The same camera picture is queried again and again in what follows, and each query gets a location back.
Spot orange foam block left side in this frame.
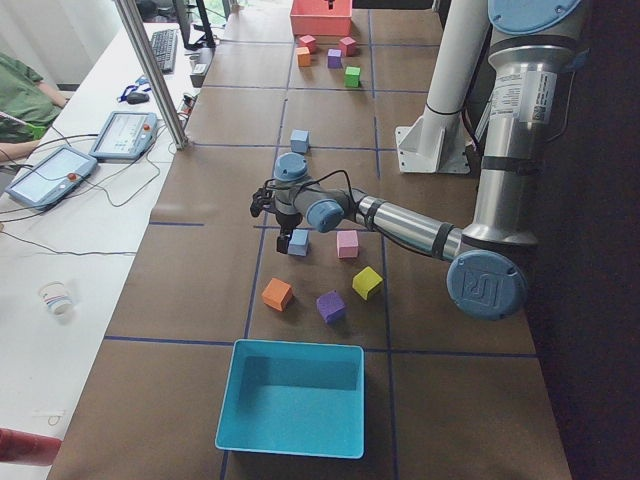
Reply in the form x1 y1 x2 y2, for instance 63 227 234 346
261 278 293 312

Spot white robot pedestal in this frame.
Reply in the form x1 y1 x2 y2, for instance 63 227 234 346
395 0 490 174

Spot light blue foam block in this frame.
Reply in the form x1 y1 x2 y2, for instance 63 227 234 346
290 129 310 154
287 229 309 257

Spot red foam block inner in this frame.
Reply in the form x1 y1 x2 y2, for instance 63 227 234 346
338 36 358 57

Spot orange foam block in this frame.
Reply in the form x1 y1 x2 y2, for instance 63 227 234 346
295 47 312 68
261 278 293 312

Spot aluminium frame post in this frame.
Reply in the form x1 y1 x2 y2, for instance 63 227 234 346
114 0 189 150

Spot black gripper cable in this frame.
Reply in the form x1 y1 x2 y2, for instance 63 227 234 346
259 169 354 201

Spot purple foam block right side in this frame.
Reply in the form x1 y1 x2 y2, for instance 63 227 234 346
327 48 342 69

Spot red foam block near tray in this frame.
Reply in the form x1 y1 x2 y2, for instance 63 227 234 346
297 35 317 53

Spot green foam block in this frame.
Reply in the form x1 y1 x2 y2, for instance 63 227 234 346
344 66 361 89

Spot teach pendant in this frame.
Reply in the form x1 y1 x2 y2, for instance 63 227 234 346
89 111 158 163
5 146 98 210

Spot black keyboard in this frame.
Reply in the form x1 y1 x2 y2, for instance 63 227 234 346
150 29 178 74

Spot yellow foam block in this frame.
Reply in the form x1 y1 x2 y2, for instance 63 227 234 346
352 266 383 301

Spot purple foam block left side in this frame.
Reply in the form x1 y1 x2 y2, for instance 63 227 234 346
316 290 347 324

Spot orange foam block right side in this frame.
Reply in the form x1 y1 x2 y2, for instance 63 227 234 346
295 47 312 68

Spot pink foam block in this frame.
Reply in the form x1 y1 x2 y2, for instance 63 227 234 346
336 230 359 259

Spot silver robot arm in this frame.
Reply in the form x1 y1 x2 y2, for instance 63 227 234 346
250 1 591 320

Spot black computer mouse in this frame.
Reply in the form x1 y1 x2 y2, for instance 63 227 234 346
125 91 150 105

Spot far teach pendant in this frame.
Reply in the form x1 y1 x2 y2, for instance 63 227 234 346
89 111 158 163

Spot paper cup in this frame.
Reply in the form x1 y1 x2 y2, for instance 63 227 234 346
38 281 74 320

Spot pink plastic tray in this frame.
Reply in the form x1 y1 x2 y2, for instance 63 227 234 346
290 0 352 36

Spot teal plastic bin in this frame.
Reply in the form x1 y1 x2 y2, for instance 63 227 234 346
215 339 365 459

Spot person in green shirt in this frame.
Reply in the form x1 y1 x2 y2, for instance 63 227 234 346
1 53 68 162

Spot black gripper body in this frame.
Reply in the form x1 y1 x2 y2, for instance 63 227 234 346
250 187 302 240

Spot purple foam block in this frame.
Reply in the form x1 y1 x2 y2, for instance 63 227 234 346
316 290 347 324
327 48 342 69

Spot near teach pendant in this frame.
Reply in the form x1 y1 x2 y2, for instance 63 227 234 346
5 146 98 210

